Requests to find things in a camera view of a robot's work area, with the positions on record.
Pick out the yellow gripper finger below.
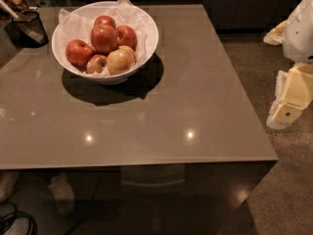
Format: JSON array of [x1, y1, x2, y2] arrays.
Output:
[[266, 99, 302, 130]]

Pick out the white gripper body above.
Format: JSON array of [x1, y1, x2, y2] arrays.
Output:
[[275, 63, 313, 110]]

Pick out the large red apple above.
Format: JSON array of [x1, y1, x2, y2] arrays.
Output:
[[90, 24, 117, 54]]

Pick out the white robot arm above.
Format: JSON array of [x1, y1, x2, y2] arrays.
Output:
[[263, 0, 313, 130]]

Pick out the yellow-green apple front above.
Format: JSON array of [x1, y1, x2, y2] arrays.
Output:
[[107, 46, 137, 75]]

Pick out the red apple right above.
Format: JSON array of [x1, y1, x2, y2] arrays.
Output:
[[115, 25, 137, 49]]

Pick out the small red apple front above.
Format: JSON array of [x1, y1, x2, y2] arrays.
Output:
[[86, 54, 107, 73]]

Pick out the red apple back top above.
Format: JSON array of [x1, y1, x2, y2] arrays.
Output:
[[94, 15, 116, 27]]

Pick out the red apple left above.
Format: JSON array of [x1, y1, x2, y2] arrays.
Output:
[[66, 39, 94, 67]]

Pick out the white tissue paper liner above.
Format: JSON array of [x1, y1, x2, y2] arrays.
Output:
[[52, 0, 158, 84]]

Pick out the white sock foot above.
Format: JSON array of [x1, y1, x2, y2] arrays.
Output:
[[48, 173, 75, 215]]

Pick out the black mesh pen cup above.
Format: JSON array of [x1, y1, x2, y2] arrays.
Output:
[[1, 12, 49, 48]]

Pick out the white foot at left edge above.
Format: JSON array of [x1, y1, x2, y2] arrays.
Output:
[[0, 170, 20, 202]]

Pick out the black cable loop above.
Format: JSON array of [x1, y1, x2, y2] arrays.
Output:
[[0, 202, 38, 235]]

